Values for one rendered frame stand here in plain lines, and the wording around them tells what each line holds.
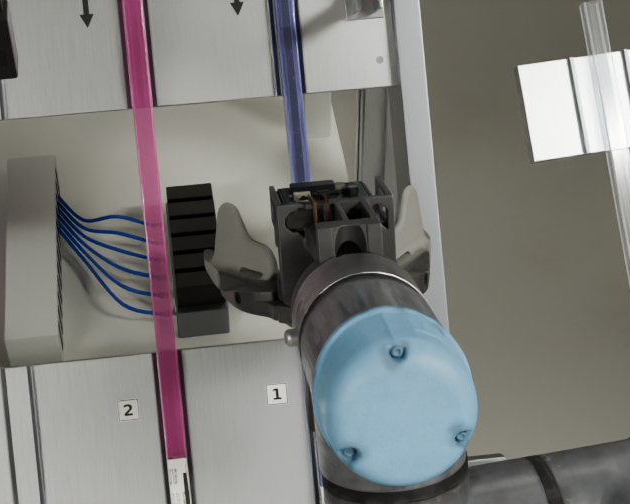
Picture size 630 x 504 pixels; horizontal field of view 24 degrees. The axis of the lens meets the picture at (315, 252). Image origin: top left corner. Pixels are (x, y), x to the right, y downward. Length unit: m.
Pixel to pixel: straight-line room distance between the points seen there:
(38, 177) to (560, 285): 1.07
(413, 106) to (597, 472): 0.40
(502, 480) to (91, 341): 0.73
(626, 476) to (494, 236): 1.67
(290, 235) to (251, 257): 0.08
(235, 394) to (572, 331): 1.26
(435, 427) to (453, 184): 1.84
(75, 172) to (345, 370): 0.96
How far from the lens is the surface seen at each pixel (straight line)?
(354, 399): 0.67
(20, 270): 1.44
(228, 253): 0.96
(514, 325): 2.29
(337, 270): 0.78
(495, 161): 2.57
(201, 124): 1.65
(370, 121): 1.44
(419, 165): 1.08
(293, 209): 0.87
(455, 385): 0.68
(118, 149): 1.63
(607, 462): 0.78
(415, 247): 0.97
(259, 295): 0.91
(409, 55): 1.09
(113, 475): 1.09
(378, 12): 1.09
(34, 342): 1.38
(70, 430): 1.09
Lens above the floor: 1.66
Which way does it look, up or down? 44 degrees down
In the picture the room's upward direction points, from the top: straight up
